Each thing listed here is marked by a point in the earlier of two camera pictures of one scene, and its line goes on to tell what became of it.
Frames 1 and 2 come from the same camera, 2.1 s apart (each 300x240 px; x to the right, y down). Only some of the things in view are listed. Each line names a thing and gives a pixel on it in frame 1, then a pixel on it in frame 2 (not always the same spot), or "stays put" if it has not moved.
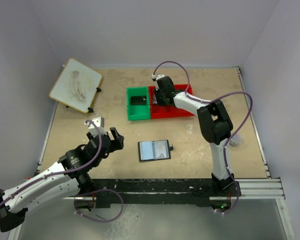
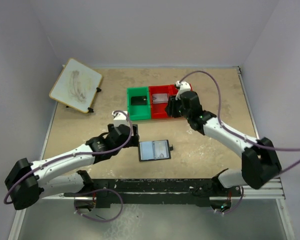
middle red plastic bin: [157, 111] stays put
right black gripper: [157, 91] to [170, 108]
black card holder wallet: [156, 150] stays put
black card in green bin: [138, 100] stays put
